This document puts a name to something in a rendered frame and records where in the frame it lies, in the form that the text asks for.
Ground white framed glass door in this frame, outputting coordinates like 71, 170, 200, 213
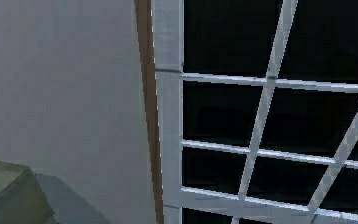
133, 0, 358, 224

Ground green box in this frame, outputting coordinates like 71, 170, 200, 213
0, 158, 56, 224

